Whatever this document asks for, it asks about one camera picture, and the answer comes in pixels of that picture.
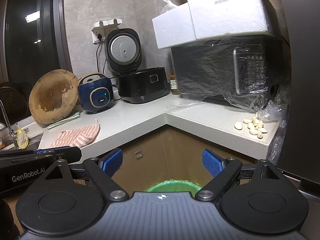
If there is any green lined trash bin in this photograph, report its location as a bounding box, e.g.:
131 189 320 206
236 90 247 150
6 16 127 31
146 179 201 195

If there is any pink striped cloth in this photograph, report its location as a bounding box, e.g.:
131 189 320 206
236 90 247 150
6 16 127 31
50 119 100 148

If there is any yellow-rimmed round scrubber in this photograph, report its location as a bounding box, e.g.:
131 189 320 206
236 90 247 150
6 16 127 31
16 128 29 149

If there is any green white striped cloth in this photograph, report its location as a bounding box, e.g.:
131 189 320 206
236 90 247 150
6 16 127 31
47 112 81 129

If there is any peeled garlic cloves pile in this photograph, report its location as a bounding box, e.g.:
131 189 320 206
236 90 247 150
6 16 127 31
234 116 268 139

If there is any round wooden cutting board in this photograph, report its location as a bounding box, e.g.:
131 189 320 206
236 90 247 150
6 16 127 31
29 69 79 125

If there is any navy blue rice cooker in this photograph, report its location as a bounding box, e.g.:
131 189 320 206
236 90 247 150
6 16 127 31
78 73 114 113

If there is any glass jar orange lid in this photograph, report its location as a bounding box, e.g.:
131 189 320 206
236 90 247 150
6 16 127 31
169 74 178 95

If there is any plastic wrap on microwave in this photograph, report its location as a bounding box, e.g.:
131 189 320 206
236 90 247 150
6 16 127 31
166 36 288 123

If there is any black microwave oven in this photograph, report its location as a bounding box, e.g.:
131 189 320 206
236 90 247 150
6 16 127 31
170 35 283 111

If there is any black rice cooker open lid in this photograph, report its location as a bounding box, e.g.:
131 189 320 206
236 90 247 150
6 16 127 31
105 28 169 104

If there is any white styrofoam block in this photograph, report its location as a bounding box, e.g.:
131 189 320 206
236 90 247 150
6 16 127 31
152 3 196 49

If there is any white foam box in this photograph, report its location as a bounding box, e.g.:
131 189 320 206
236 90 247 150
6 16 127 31
188 0 280 40

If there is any white wall socket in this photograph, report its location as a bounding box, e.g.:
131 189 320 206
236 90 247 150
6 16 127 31
91 18 123 44

